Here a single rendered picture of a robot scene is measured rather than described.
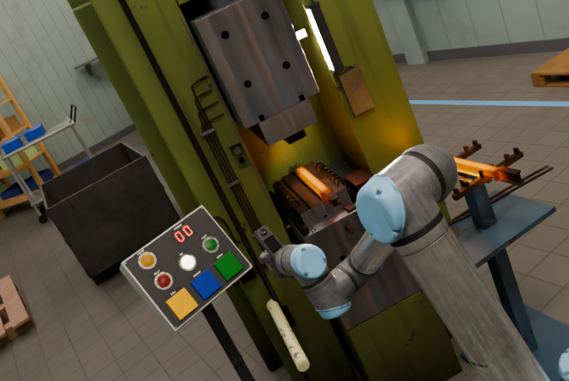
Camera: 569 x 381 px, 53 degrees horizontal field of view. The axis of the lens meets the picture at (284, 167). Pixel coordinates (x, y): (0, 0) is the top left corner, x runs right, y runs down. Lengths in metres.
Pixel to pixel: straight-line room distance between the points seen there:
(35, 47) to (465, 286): 10.13
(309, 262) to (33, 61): 9.60
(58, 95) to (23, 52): 0.90
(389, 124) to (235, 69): 0.70
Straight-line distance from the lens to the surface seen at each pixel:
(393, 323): 2.39
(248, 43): 1.95
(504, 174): 2.02
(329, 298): 1.56
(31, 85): 10.82
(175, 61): 2.06
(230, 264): 1.95
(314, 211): 2.13
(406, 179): 1.06
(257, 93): 1.97
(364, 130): 2.27
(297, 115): 2.02
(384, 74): 2.27
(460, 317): 1.13
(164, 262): 1.91
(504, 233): 2.21
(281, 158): 2.55
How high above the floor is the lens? 1.86
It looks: 19 degrees down
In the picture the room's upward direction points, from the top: 25 degrees counter-clockwise
